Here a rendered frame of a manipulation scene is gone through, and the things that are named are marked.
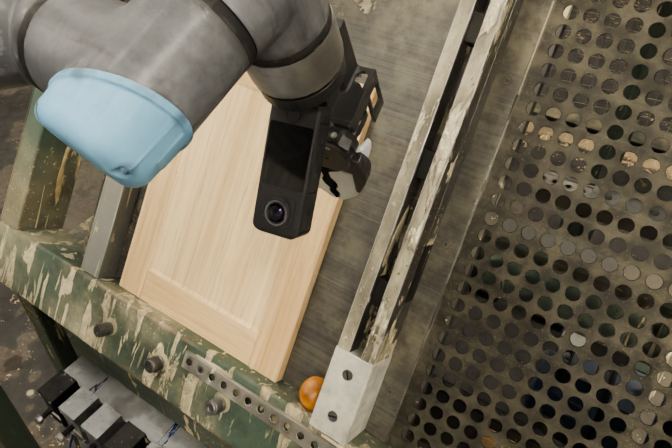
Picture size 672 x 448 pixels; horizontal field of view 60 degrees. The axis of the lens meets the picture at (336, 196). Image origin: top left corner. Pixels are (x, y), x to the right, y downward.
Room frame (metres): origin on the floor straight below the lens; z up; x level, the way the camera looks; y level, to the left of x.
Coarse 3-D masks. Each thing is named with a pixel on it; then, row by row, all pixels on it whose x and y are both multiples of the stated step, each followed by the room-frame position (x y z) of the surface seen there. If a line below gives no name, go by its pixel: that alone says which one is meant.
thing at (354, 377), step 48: (480, 0) 0.74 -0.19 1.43; (480, 48) 0.68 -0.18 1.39; (432, 96) 0.67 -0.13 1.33; (480, 96) 0.68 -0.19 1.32; (432, 144) 0.66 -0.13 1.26; (432, 192) 0.59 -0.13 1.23; (384, 240) 0.57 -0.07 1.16; (432, 240) 0.59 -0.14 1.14; (384, 288) 0.54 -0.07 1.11; (384, 336) 0.49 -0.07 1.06; (336, 384) 0.47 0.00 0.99; (336, 432) 0.42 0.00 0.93
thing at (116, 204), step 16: (112, 192) 0.83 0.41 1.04; (128, 192) 0.84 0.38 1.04; (112, 208) 0.82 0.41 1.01; (128, 208) 0.83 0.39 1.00; (96, 224) 0.81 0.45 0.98; (112, 224) 0.80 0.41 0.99; (128, 224) 0.82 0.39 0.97; (96, 240) 0.79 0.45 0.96; (112, 240) 0.79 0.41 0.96; (96, 256) 0.77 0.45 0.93; (112, 256) 0.78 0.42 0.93; (96, 272) 0.75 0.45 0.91; (112, 272) 0.77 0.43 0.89
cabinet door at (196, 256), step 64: (256, 128) 0.81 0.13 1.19; (192, 192) 0.79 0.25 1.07; (256, 192) 0.74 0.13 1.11; (320, 192) 0.70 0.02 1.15; (128, 256) 0.77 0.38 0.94; (192, 256) 0.72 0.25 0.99; (256, 256) 0.68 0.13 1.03; (320, 256) 0.64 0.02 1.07; (192, 320) 0.64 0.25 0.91; (256, 320) 0.61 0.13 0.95
